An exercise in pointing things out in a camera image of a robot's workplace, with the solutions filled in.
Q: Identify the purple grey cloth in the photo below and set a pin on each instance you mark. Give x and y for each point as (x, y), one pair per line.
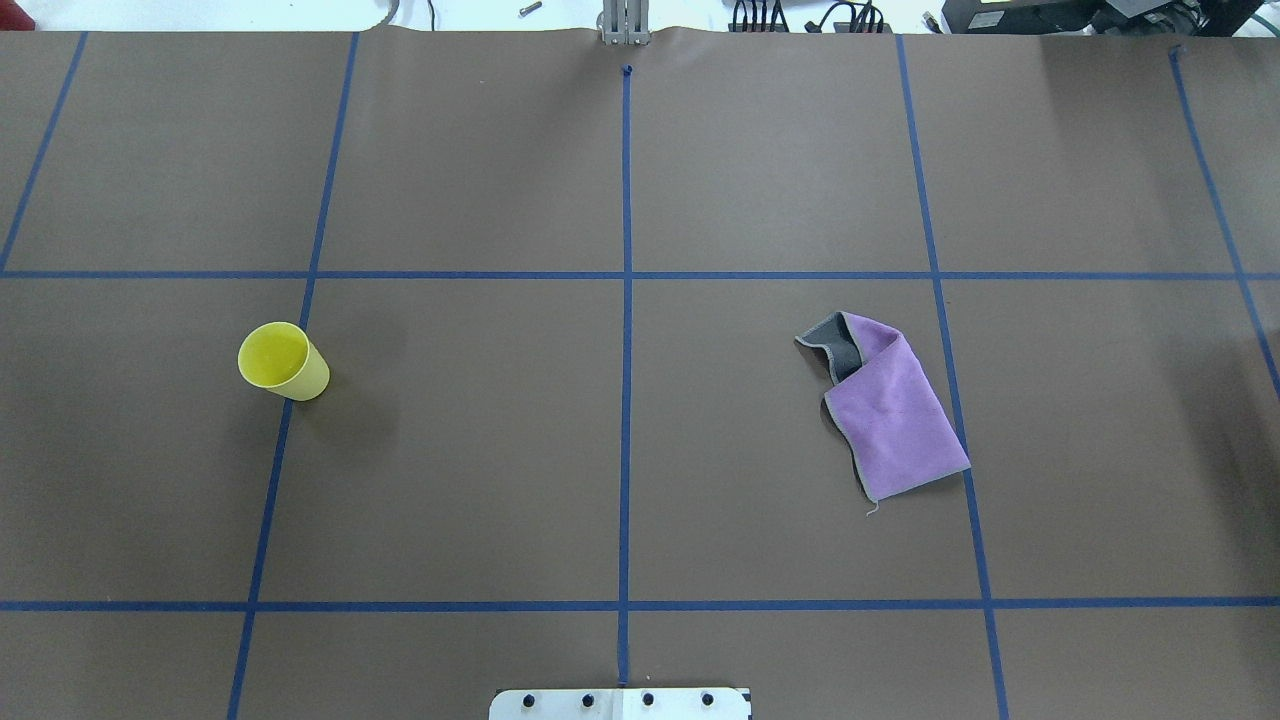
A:
(880, 398)

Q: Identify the yellow plastic cup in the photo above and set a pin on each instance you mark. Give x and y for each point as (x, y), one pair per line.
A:
(280, 358)

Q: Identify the aluminium frame post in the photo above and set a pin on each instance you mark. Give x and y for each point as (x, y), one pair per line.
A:
(624, 22)

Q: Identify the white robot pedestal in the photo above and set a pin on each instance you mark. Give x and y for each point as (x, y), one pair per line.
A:
(623, 703)

